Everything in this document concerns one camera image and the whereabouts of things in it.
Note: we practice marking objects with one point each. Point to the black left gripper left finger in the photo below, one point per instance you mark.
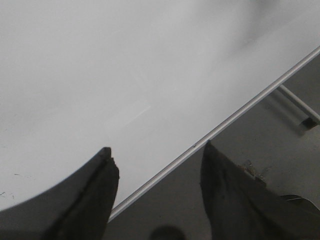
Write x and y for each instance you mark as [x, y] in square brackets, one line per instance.
[78, 208]

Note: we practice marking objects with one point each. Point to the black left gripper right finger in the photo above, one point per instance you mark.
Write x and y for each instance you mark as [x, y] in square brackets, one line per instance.
[240, 207]

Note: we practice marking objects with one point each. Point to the white glossy whiteboard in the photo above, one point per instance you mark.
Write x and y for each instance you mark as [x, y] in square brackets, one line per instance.
[150, 79]

